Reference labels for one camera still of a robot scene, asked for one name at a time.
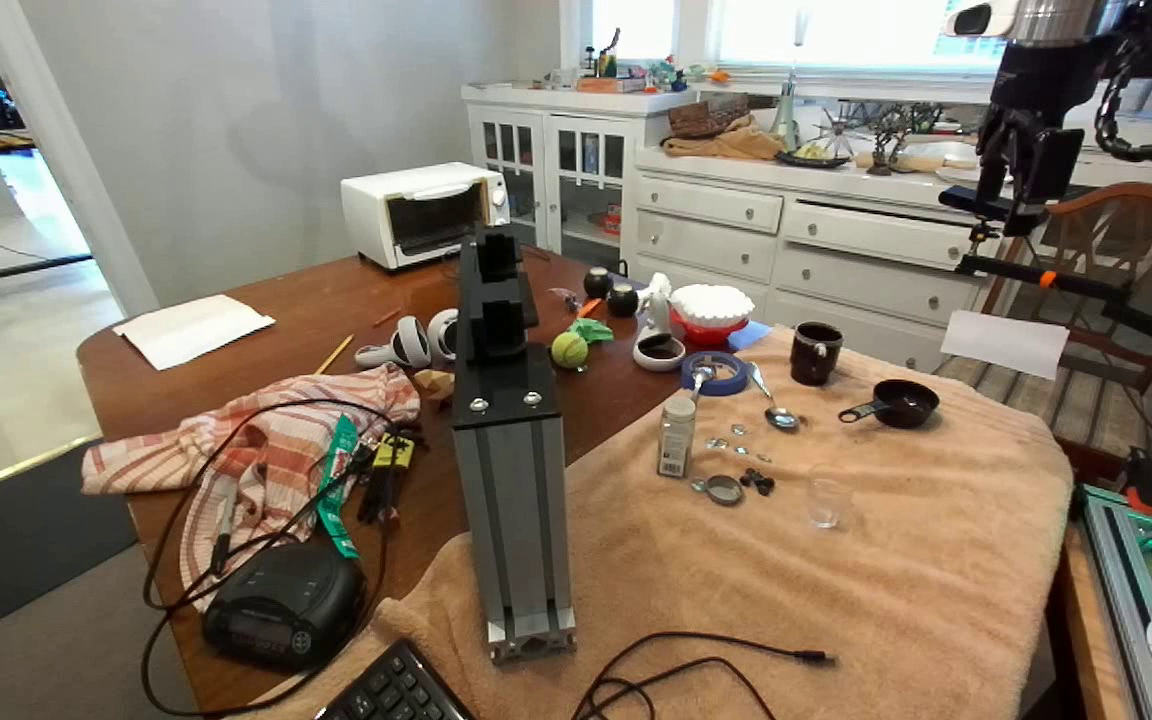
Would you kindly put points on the metal spoon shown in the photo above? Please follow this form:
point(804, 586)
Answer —
point(773, 415)

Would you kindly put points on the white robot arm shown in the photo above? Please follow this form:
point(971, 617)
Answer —
point(1054, 56)

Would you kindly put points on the clear glass cup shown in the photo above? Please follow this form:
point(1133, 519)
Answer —
point(827, 506)

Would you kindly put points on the black measuring cup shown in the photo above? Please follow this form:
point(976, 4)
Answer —
point(897, 404)

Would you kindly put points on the green tennis ball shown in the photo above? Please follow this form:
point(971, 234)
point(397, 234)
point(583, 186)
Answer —
point(568, 351)

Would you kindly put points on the black round object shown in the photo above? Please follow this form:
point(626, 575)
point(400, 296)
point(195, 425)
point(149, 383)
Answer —
point(620, 296)
point(598, 280)

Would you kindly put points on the small white bottle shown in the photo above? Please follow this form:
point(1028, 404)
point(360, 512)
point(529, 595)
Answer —
point(672, 444)

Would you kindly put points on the blue tape roll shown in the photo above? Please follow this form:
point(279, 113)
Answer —
point(715, 374)

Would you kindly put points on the red bowl with filters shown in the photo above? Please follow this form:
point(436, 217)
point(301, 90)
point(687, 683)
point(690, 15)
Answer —
point(711, 312)

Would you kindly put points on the white toaster oven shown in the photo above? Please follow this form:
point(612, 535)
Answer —
point(423, 212)

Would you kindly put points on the dark brown mug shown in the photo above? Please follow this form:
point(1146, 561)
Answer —
point(814, 354)

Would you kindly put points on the tan towel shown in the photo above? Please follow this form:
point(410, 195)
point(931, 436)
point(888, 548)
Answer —
point(923, 608)

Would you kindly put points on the white sideboard cabinet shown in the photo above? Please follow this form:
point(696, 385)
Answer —
point(598, 172)

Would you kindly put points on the striped cloth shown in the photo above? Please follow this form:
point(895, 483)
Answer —
point(248, 462)

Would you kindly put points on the white paper sheet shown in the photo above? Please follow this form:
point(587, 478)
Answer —
point(195, 328)

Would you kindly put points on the black keyboard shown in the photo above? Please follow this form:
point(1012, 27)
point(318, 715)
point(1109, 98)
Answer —
point(397, 685)

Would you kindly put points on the black clock radio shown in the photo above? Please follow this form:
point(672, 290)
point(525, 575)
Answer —
point(285, 608)

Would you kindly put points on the wooden chair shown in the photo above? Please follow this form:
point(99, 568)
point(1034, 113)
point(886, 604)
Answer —
point(1087, 268)

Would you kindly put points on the aluminium camera post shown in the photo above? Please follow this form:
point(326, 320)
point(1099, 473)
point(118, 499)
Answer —
point(509, 456)

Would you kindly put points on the green handled tool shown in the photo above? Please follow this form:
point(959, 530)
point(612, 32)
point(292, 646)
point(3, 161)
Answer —
point(332, 484)

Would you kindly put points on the green robot base frame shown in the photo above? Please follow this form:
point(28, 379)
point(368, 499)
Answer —
point(1121, 554)

